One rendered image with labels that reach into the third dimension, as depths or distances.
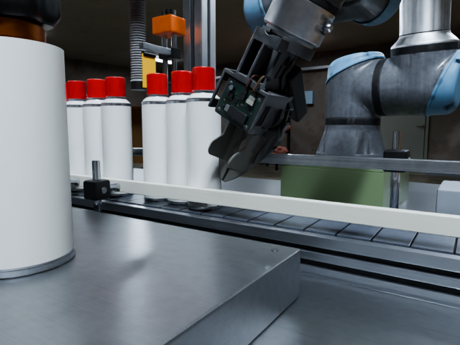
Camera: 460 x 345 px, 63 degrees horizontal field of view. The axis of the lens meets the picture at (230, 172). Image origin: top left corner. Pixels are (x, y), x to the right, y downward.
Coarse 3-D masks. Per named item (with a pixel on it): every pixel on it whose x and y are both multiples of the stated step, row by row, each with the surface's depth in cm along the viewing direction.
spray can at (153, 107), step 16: (160, 80) 60; (160, 96) 60; (144, 112) 60; (160, 112) 59; (144, 128) 60; (160, 128) 60; (144, 144) 61; (160, 144) 60; (144, 160) 61; (160, 160) 60; (144, 176) 62; (160, 176) 61
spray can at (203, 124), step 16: (192, 80) 54; (208, 80) 53; (192, 96) 53; (208, 96) 53; (192, 112) 53; (208, 112) 53; (192, 128) 54; (208, 128) 53; (192, 144) 54; (208, 144) 53; (192, 160) 54; (208, 160) 54; (192, 176) 54; (208, 176) 54; (192, 208) 55; (208, 208) 55
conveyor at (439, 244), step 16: (80, 192) 70; (160, 208) 57; (176, 208) 56; (224, 208) 56; (240, 208) 56; (272, 224) 47; (288, 224) 47; (304, 224) 47; (320, 224) 47; (336, 224) 47; (352, 224) 47; (368, 240) 41; (384, 240) 40; (400, 240) 40; (416, 240) 40; (432, 240) 40; (448, 240) 40
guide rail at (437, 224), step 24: (144, 192) 58; (168, 192) 56; (192, 192) 53; (216, 192) 51; (240, 192) 49; (312, 216) 44; (336, 216) 42; (360, 216) 41; (384, 216) 39; (408, 216) 38; (432, 216) 37; (456, 216) 36
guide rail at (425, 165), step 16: (272, 160) 54; (288, 160) 53; (304, 160) 52; (320, 160) 50; (336, 160) 49; (352, 160) 48; (368, 160) 47; (384, 160) 46; (400, 160) 45; (416, 160) 44; (432, 160) 43
